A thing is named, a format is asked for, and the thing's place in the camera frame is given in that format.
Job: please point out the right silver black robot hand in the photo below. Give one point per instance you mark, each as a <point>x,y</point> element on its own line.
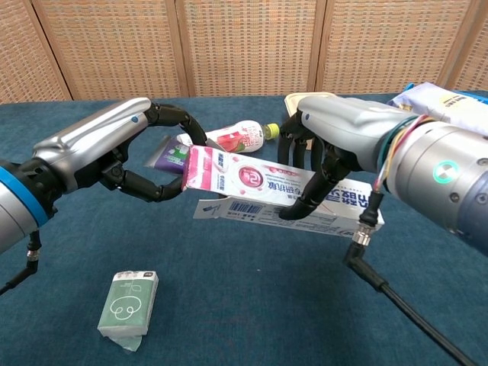
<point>350,129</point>

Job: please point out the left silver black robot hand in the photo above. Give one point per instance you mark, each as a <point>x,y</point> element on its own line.
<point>91,133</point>

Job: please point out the purple white toothpaste tube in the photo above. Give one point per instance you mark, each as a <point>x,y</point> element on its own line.
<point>171,158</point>

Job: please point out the white pink toothpaste box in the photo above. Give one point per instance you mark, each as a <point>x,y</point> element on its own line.
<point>259,179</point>

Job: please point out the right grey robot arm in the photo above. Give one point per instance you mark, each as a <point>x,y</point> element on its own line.
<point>450,179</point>

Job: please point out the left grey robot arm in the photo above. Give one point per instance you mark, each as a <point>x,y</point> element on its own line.
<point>15,206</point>

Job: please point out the beige lidded food container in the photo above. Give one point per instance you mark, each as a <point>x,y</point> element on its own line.
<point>291,103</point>

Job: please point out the white blue flour bag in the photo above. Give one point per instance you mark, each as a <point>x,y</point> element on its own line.
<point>450,103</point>

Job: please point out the peach drink bottle green cap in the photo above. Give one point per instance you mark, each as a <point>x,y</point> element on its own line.
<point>244,133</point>

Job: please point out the wooden rattan folding screen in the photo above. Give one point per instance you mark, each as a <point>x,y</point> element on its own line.
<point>248,45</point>

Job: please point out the green pocket tissue pack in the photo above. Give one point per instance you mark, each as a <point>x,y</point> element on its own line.
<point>126,305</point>

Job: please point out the teal table cloth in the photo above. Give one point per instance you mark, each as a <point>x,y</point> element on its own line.
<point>228,286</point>

